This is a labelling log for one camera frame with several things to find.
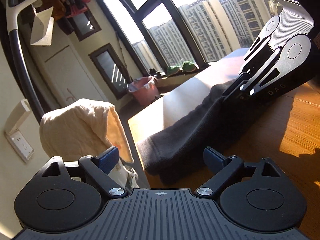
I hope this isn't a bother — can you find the cream towel on chair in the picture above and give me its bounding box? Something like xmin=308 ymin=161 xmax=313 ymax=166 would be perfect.
xmin=39 ymin=99 xmax=134 ymax=163

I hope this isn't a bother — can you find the white chair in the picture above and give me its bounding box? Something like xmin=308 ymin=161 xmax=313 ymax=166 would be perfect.
xmin=108 ymin=158 xmax=140 ymax=192

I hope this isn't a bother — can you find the white paper tag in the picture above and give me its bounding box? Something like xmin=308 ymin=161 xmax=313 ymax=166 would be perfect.
xmin=30 ymin=7 xmax=54 ymax=46

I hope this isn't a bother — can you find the white wall socket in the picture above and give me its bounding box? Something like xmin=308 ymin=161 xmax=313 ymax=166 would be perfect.
xmin=4 ymin=99 xmax=34 ymax=163

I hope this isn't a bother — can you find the pink plastic bucket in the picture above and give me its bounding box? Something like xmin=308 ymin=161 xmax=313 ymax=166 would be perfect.
xmin=127 ymin=76 xmax=160 ymax=106

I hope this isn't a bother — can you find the green moss pot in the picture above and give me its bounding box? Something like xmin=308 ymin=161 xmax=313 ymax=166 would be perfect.
xmin=182 ymin=61 xmax=198 ymax=73
xmin=166 ymin=65 xmax=180 ymax=77

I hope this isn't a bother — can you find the green moss pot right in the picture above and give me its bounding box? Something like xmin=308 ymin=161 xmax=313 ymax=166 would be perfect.
xmin=182 ymin=61 xmax=198 ymax=73

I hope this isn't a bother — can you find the dark framed small window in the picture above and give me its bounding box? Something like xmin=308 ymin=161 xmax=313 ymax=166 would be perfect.
xmin=89 ymin=43 xmax=131 ymax=100

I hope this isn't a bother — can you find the dark grey knit garment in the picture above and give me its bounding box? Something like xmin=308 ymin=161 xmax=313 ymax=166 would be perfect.
xmin=137 ymin=80 xmax=294 ymax=185

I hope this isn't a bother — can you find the green moss pot left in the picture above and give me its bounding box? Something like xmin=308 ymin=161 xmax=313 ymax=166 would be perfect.
xmin=166 ymin=65 xmax=180 ymax=77

